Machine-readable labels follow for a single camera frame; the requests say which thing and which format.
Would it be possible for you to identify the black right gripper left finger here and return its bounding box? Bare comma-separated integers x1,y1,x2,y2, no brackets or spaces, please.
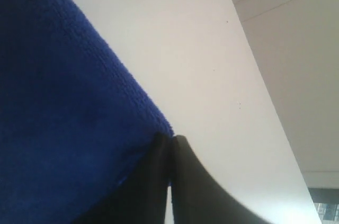
73,133,171,224

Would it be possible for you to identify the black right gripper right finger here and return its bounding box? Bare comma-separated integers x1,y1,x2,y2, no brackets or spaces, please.
171,136,265,224

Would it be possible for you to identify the blue towel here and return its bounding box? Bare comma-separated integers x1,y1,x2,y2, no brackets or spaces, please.
1,0,173,223

